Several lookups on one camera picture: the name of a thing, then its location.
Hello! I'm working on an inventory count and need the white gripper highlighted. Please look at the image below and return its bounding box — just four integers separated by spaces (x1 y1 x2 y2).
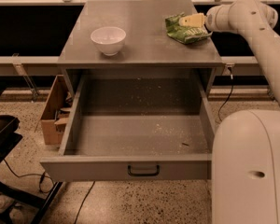
178 5 231 32

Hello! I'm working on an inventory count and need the green jalapeno chip bag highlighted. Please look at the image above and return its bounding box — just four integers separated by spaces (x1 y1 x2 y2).
165 12 211 45

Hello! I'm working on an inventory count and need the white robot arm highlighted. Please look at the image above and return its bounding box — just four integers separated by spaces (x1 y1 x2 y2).
205 0 280 224

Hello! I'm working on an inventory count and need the grey open top drawer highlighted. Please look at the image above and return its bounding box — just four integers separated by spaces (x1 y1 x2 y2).
41 70 215 182

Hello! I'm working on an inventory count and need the grey cabinet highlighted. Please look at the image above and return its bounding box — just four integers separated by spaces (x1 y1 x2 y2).
58 0 222 93

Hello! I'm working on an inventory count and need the white ceramic bowl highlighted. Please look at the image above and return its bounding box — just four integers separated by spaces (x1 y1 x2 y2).
91 26 126 56

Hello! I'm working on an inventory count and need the cardboard box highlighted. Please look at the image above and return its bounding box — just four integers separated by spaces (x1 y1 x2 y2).
40 75 72 145

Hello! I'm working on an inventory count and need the black adapter cable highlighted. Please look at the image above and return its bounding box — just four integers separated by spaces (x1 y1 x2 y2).
217 66 235 124

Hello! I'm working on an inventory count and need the black drawer handle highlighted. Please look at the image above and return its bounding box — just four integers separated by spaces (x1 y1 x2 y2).
127 165 161 177

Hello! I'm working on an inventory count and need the black cart frame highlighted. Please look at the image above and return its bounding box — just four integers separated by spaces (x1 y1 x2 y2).
0 89 59 224

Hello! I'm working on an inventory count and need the black floor cable left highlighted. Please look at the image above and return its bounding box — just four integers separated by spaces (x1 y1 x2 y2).
73 180 96 224

